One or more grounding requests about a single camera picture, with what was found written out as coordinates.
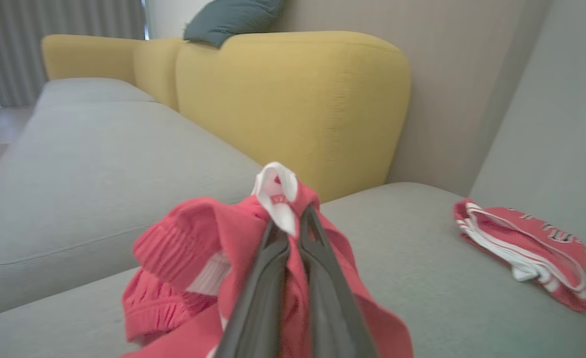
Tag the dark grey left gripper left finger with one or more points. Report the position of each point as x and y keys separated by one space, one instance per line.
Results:
x=258 y=308

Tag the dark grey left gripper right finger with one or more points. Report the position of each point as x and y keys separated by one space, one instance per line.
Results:
x=333 y=318

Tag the red basketball jersey number 23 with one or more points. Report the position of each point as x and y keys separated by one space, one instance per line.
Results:
x=527 y=243

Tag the red basketball shorts white trim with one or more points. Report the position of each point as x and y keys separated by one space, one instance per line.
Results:
x=183 y=238

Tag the large grey sofa seat cushion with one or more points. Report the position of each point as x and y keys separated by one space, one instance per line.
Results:
x=422 y=278

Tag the wide yellow sofa backrest cushion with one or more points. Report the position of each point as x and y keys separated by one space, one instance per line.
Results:
x=298 y=104

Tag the narrow yellow sofa backrest cushion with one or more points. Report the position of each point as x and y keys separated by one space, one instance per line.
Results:
x=156 y=69

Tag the dark teal throw pillow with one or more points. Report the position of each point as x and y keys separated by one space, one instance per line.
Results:
x=228 y=20

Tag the long yellow sofa backrest cushion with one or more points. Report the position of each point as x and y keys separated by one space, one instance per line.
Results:
x=89 y=57

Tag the grey pleated curtain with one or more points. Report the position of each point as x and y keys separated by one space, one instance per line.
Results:
x=64 y=40

